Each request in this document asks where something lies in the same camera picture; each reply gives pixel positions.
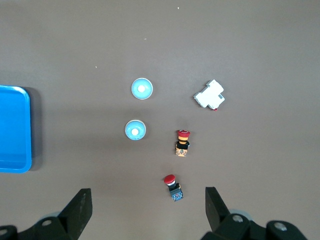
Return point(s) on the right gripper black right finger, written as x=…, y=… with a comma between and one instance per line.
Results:
x=225, y=225

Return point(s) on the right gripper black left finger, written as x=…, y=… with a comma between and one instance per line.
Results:
x=70, y=220

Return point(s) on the blue desk bell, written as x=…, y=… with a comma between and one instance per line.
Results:
x=135, y=130
x=142, y=88

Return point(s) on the red pushbutton with black base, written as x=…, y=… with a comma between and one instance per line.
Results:
x=175, y=191

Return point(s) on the red emergency button orange base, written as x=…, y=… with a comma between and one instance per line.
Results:
x=182, y=143

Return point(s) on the blue plastic tray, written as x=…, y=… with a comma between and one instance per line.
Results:
x=12, y=130

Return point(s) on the white circuit breaker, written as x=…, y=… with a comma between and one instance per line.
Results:
x=210, y=96

